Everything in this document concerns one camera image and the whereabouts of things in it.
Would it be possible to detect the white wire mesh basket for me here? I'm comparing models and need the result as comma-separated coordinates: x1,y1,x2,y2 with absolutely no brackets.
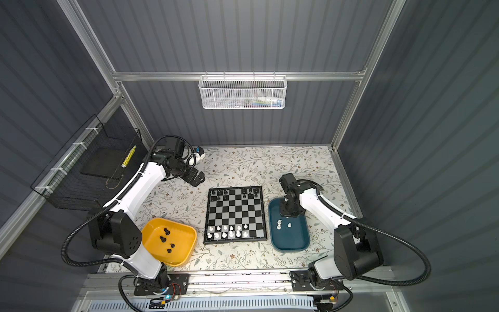
198,77,288,110

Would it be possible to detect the black white chessboard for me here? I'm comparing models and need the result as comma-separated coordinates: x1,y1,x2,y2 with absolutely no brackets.
203,186,268,245

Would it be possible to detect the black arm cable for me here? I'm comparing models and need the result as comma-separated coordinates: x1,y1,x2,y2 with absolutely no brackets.
60,134,196,269
296,179,432,288

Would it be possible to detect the teal plastic tray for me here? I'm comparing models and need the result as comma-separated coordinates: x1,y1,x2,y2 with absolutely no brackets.
268,198,310,253

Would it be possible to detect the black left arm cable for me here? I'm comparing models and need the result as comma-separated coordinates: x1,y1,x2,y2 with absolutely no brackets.
60,134,196,269

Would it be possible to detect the black wire basket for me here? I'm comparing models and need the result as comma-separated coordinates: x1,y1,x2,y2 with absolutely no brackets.
31,115,147,212

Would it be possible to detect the yellow plastic tray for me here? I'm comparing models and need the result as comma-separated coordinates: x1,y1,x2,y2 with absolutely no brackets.
142,218,198,267

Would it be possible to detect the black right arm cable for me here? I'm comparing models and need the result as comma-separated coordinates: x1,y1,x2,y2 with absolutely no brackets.
296,179,432,288

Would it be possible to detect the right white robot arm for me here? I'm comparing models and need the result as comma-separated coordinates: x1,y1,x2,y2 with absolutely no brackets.
279,174,384,288

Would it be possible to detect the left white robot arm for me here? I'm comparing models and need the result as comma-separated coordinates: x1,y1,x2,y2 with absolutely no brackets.
88,147,205,293

